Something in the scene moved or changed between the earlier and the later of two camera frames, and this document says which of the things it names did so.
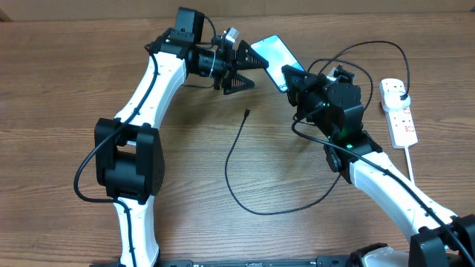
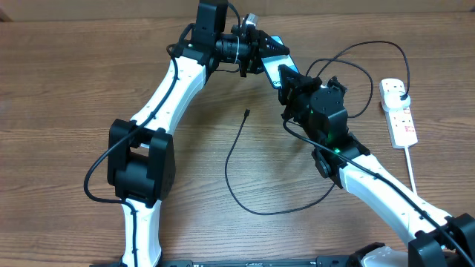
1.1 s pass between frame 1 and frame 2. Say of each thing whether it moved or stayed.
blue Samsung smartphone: stayed
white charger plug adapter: stayed
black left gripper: moved
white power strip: stayed
